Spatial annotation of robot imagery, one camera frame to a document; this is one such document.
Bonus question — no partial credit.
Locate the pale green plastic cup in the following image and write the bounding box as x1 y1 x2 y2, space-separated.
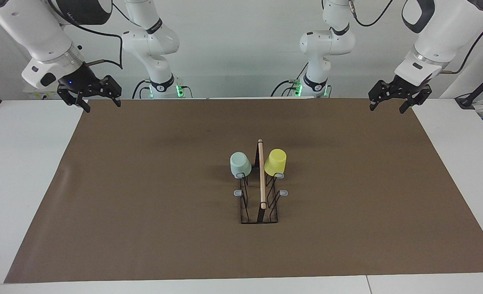
229 151 252 179

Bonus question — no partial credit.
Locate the black wire cup rack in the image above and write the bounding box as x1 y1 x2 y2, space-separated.
234 139 289 225

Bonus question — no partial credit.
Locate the brown paper table mat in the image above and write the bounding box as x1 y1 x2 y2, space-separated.
4 97 483 283

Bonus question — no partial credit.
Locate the black right arm base cable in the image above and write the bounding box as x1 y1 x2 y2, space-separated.
132 80 193 100

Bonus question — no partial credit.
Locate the white cardboard box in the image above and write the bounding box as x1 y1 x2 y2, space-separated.
23 84 62 100

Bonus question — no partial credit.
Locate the yellow plastic cup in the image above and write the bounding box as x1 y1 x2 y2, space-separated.
264 148 287 177

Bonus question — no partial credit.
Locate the black left arm base cable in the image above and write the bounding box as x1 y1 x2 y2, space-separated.
271 61 309 98

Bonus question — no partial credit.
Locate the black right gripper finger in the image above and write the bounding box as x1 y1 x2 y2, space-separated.
57 86 91 114
101 75 122 108

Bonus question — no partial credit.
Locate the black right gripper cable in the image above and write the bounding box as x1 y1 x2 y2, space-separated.
47 0 124 70

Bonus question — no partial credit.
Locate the black arm base cable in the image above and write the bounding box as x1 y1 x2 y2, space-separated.
132 80 193 100
271 61 309 98

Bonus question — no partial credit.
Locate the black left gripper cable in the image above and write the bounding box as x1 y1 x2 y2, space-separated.
345 0 483 76

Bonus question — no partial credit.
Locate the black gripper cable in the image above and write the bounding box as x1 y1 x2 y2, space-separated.
345 0 483 76
47 0 124 70

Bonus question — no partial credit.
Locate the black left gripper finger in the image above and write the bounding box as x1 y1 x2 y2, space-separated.
368 80 391 111
399 84 432 114

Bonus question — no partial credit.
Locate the black clamp stand with pole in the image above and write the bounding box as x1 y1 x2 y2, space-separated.
455 65 483 109

